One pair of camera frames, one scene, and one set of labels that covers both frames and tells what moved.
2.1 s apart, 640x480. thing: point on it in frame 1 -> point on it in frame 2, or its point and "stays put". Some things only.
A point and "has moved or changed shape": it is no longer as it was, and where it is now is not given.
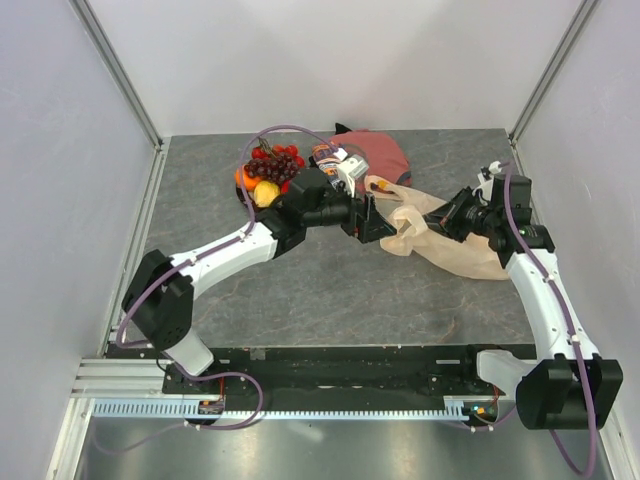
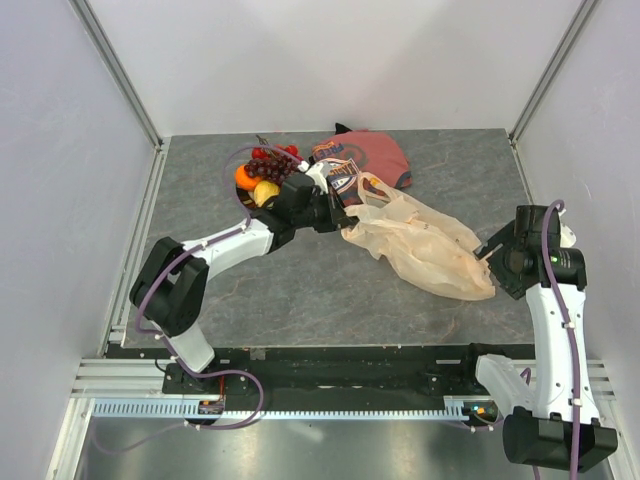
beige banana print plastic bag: x=413 y=235 has moved or changed shape
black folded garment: x=339 y=129 stays put
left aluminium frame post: x=119 y=71 stays put
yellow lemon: x=265 y=192 stays put
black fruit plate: x=251 y=198 stays put
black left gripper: x=365 y=221 -> x=336 y=215
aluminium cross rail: x=123 y=378 stays put
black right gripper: x=450 y=214 -> x=511 y=283
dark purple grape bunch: x=277 y=169 stays put
